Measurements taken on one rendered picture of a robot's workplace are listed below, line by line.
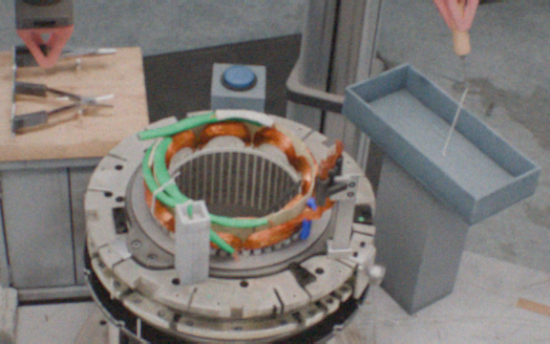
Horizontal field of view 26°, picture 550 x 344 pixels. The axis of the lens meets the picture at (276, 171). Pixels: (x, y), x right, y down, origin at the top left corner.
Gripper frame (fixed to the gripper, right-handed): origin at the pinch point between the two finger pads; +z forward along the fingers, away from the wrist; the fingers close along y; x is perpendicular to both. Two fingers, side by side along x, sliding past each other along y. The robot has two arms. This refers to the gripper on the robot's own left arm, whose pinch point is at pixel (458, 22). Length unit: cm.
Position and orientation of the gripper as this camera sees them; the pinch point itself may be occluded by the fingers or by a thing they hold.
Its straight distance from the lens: 137.6
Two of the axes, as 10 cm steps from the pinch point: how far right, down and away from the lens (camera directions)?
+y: 4.3, 2.7, -8.6
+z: 1.6, 9.2, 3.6
